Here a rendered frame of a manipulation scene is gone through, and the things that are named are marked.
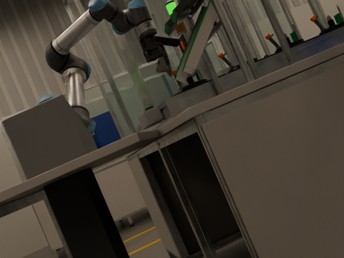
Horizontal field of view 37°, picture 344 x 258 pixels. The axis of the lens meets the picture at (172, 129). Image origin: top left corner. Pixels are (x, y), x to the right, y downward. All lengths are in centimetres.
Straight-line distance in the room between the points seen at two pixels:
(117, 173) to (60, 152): 516
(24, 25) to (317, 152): 932
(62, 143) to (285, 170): 84
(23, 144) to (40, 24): 865
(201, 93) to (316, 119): 64
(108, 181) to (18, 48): 426
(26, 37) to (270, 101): 919
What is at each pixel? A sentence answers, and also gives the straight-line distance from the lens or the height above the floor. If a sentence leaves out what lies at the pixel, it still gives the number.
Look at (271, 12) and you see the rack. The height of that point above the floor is 107.
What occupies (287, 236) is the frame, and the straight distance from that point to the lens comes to 158.
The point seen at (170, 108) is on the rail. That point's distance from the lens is 208.
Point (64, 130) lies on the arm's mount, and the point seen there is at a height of 99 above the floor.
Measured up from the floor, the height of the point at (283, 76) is 84.
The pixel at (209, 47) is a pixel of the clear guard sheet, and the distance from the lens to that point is 378.
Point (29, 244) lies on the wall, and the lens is 1015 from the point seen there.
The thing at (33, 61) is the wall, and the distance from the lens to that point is 1041.
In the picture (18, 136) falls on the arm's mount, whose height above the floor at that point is 104.
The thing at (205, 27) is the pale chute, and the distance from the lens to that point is 184.
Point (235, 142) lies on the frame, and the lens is 152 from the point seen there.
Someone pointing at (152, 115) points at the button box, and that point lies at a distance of 222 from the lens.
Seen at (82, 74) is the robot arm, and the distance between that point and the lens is 254.
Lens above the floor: 78
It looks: 2 degrees up
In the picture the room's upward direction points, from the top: 23 degrees counter-clockwise
